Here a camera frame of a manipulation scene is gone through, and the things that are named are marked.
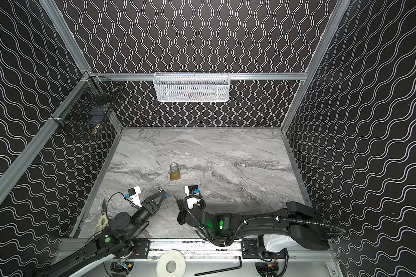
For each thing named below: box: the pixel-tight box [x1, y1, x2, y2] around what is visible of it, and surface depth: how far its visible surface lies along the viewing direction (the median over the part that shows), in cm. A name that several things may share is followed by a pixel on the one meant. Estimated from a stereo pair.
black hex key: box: [194, 256, 243, 277], surface depth 72 cm
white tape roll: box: [156, 249, 187, 277], surface depth 72 cm
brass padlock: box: [169, 162, 181, 181], surface depth 102 cm
